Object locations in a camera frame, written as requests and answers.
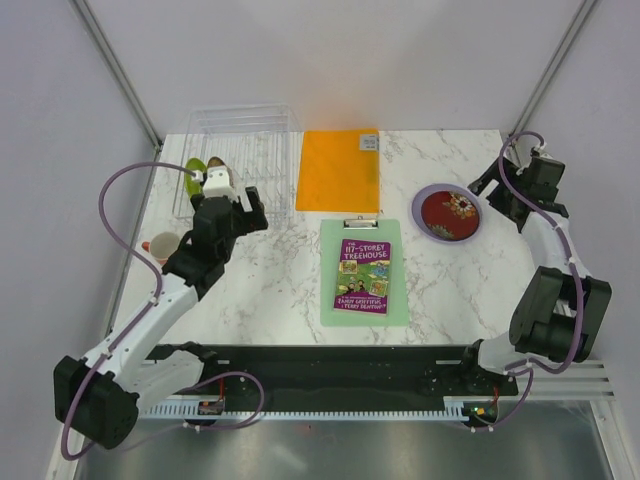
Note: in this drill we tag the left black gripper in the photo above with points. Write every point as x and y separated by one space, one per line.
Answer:
250 220

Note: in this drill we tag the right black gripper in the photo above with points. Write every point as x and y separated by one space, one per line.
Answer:
478 186

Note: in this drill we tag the red floral plate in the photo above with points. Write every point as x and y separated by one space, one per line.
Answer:
450 216

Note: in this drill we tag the lilac plastic plate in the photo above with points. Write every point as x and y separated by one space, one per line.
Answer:
421 196

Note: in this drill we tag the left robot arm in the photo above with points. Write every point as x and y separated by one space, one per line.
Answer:
102 394

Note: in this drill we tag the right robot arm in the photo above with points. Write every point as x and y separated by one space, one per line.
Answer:
556 321

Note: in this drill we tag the green plate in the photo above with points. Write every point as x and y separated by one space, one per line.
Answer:
193 181

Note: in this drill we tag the brown patterned plate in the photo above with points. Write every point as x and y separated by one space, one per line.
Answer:
215 162

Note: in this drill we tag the orange and white mug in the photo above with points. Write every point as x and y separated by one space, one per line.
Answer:
162 246

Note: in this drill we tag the orange folder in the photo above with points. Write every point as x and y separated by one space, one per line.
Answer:
339 172

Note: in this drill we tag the mint green clipboard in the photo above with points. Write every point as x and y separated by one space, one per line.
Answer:
332 232

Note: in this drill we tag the purple treehouse book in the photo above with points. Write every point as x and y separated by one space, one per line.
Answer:
363 278

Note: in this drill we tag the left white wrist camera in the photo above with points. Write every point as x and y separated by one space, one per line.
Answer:
216 182

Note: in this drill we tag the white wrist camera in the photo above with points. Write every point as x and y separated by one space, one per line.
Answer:
539 150
216 182

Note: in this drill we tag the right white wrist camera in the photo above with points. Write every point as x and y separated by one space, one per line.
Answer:
539 150

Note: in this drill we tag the white wire dish rack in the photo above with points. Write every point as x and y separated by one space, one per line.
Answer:
254 141

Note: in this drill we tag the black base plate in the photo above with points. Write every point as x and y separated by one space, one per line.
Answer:
346 377

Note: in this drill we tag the white slotted cable duct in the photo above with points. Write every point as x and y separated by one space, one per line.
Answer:
204 408

